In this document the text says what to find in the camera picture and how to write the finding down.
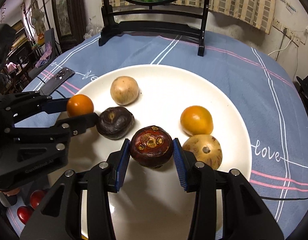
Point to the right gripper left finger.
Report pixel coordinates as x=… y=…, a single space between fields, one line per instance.
x=58 y=216

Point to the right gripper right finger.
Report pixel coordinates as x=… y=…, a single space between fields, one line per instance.
x=245 y=216

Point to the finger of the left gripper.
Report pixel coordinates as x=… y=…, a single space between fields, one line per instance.
x=32 y=103
x=64 y=128

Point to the small orange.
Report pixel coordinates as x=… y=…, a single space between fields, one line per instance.
x=79 y=105

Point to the dark water chestnut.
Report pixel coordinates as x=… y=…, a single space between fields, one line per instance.
x=115 y=122

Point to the large tan round fruit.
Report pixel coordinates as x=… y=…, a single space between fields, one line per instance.
x=205 y=148

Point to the yellow-orange fruit front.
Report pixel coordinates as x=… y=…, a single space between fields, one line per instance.
x=196 y=120

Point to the black smartphone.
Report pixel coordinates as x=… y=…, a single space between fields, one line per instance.
x=56 y=81

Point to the blue striped tablecloth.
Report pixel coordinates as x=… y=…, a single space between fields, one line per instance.
x=258 y=86

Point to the standing fan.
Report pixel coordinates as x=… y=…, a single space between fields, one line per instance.
x=38 y=21

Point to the dark framed painting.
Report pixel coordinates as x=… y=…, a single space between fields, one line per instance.
x=70 y=22

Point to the round goldfish screen stand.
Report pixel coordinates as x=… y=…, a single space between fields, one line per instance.
x=112 y=28

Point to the striped beige curtain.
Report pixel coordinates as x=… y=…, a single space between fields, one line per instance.
x=243 y=0

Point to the wall power strip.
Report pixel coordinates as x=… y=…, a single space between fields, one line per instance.
x=297 y=36

